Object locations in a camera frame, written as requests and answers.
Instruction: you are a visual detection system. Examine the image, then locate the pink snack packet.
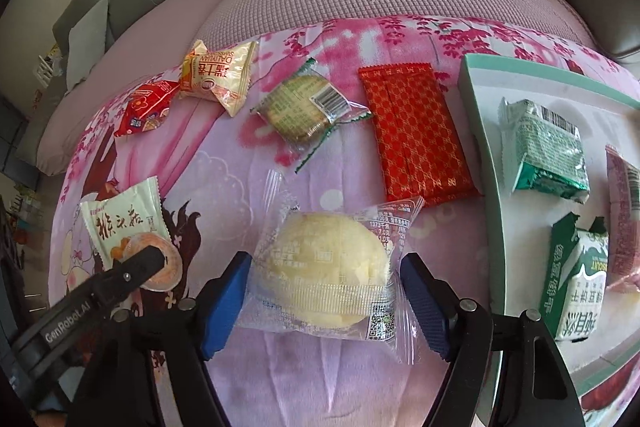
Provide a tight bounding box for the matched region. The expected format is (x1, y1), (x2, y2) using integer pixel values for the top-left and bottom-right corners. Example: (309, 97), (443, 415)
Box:
(604, 144), (640, 293)

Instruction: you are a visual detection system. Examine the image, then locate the small red candy packet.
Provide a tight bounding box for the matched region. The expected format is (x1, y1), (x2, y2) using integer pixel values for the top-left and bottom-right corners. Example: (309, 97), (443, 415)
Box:
(114, 81), (182, 138)

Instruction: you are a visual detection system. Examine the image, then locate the green white biscuit packet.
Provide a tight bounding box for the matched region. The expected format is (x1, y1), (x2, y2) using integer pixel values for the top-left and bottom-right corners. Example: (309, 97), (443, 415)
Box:
(540, 213), (611, 342)

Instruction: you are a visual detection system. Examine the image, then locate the white pillow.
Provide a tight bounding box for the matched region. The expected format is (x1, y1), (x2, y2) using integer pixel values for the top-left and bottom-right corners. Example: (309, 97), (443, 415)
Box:
(65, 0), (110, 90)

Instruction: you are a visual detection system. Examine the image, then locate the white cream snack packet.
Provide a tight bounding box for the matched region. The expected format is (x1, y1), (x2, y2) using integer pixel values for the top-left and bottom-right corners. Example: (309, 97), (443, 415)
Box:
(80, 176), (183, 293)

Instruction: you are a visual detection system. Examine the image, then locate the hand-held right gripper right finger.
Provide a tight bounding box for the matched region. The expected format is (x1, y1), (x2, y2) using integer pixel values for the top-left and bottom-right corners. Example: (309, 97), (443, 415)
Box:
(400, 253), (583, 427)

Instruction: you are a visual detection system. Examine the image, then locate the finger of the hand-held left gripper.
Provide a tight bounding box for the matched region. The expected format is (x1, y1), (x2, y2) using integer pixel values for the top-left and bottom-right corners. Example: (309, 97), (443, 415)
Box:
(102, 246), (166, 303)

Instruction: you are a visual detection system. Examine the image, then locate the teal shallow cardboard box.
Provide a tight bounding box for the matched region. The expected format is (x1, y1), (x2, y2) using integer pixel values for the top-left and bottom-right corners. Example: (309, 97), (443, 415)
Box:
(457, 53), (640, 427)

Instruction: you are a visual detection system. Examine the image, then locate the green foil packet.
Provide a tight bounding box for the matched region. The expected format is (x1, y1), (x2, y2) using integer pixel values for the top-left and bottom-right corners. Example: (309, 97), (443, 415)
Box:
(498, 98), (591, 204)

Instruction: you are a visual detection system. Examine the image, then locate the printed pink blanket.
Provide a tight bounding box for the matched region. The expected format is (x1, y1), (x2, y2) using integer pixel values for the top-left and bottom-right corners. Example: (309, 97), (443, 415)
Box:
(47, 14), (640, 427)

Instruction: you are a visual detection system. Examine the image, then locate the clear green-edged round biscuit packet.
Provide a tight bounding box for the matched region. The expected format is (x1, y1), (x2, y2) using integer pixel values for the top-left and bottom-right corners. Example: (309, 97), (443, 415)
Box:
(250, 58), (373, 174)

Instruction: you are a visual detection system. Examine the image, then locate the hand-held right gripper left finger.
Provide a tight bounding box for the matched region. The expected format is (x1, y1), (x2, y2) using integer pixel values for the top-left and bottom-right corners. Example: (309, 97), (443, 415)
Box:
(65, 251), (253, 427)

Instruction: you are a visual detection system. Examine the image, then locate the cream yellow cake packet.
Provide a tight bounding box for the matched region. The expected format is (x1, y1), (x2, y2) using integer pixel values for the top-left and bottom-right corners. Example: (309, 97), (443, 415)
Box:
(178, 39), (258, 118)

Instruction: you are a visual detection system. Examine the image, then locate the red gold-patterned packet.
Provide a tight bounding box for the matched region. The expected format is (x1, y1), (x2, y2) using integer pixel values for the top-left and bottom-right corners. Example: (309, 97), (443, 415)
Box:
(358, 63), (478, 208)

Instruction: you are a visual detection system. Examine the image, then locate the clear packet with round bun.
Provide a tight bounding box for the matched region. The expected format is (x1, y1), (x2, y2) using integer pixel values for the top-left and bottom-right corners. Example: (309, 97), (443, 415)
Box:
(235, 169), (426, 365)

